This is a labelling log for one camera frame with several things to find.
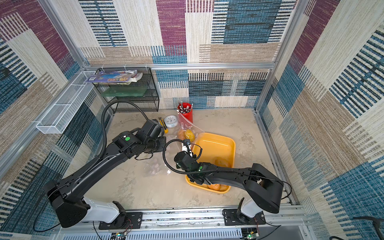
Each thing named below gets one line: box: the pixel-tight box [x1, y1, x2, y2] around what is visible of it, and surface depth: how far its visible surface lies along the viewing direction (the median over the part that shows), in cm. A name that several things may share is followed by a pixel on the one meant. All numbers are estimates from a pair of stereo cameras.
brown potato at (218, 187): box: [207, 183, 230, 191], surface depth 81 cm
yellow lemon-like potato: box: [185, 129, 196, 142], surface depth 97 cm
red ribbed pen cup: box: [177, 102, 194, 125], surface depth 102 cm
